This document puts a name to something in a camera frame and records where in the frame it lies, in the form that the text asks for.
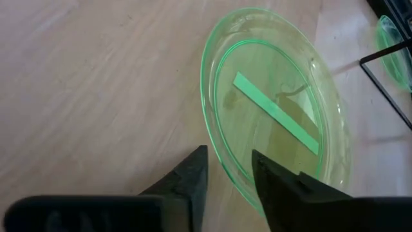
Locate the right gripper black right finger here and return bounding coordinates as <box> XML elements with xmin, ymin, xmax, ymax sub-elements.
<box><xmin>251</xmin><ymin>149</ymin><xmax>412</xmax><ymax>232</ymax></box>

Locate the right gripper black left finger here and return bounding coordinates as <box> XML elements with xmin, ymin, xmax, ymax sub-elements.
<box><xmin>3</xmin><ymin>144</ymin><xmax>209</xmax><ymax>232</ymax></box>

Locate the wooden shelf with black frame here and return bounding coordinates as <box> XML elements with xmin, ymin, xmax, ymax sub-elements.
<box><xmin>359</xmin><ymin>38</ymin><xmax>412</xmax><ymax>131</ymax></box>

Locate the black aluminium table frame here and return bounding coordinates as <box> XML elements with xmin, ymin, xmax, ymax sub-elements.
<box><xmin>366</xmin><ymin>0</ymin><xmax>412</xmax><ymax>40</ymax></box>

